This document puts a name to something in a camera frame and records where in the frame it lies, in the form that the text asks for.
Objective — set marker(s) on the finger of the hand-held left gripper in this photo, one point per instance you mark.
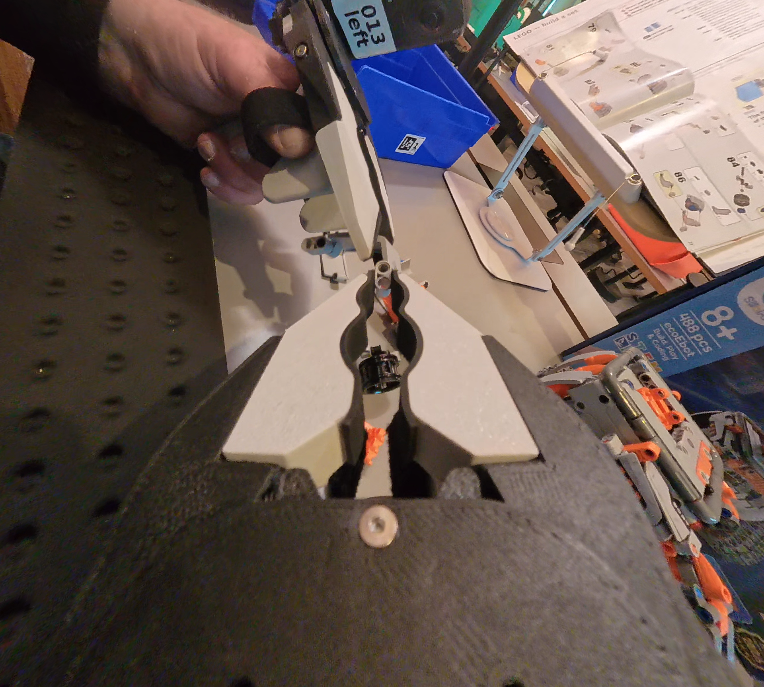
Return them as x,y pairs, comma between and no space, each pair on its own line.
349,180
384,215

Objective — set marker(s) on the tracked toy robot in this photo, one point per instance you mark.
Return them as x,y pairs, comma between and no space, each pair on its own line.
656,430

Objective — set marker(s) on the instruction sheet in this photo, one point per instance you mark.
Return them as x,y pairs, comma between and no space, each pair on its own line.
686,102

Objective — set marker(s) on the grey two-hole connector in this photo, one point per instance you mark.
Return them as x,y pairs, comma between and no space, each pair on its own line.
382,274

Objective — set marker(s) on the blue robot kit box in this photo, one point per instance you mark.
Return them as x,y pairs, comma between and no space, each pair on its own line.
704,335

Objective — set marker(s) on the person's left hand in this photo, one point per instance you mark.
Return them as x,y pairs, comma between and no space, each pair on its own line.
179,66

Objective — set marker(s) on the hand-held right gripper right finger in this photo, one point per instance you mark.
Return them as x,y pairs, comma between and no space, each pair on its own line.
471,400

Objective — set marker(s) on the blue parts bin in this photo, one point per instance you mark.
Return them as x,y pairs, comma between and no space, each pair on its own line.
418,102

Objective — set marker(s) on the white book stand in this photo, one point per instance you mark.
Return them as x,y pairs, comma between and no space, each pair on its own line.
507,221

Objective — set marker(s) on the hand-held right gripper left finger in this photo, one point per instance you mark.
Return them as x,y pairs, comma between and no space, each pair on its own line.
286,400

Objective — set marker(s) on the grey curved panel piece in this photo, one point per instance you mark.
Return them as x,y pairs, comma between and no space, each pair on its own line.
325,246

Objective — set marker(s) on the black toy wheel assembly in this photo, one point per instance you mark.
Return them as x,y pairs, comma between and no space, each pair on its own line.
379,371

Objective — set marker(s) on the black dimpled foam pad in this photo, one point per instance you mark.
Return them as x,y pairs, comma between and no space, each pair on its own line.
89,281

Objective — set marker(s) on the orange wedge block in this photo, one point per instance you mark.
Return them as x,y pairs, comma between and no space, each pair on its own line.
373,442

